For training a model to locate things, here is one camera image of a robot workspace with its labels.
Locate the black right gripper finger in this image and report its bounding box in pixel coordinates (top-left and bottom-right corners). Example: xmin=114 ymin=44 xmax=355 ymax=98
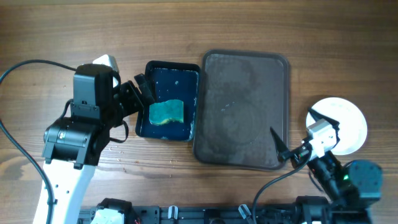
xmin=308 ymin=108 xmax=340 ymax=136
xmin=270 ymin=127 xmax=290 ymax=161

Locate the teal yellow sponge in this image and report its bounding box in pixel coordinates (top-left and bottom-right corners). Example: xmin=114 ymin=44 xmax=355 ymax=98
xmin=149 ymin=100 xmax=184 ymax=126

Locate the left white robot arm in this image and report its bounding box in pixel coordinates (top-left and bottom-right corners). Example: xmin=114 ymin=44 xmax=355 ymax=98
xmin=34 ymin=72 xmax=154 ymax=223

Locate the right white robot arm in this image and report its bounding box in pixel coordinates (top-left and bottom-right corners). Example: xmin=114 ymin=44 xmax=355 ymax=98
xmin=271 ymin=108 xmax=382 ymax=223

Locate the black water tray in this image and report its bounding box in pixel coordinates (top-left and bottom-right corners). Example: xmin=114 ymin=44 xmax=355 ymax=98
xmin=135 ymin=60 xmax=201 ymax=141

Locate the brown serving tray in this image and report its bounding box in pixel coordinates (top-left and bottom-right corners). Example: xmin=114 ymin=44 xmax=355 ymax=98
xmin=193 ymin=49 xmax=290 ymax=170

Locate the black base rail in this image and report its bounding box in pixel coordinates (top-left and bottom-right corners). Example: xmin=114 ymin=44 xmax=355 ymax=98
xmin=79 ymin=197 xmax=374 ymax=224

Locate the left black cable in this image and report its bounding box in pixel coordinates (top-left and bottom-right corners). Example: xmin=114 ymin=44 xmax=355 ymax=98
xmin=0 ymin=59 xmax=130 ymax=224

